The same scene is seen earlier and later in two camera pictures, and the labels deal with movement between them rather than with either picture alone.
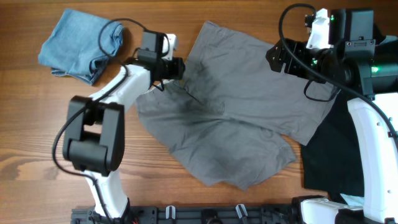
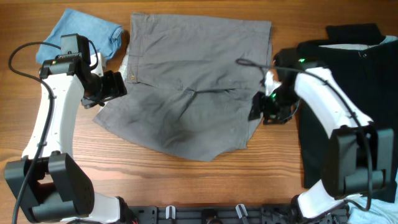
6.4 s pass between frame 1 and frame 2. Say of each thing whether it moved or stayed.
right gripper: moved
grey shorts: moved
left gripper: moved
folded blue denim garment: stayed
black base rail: stayed
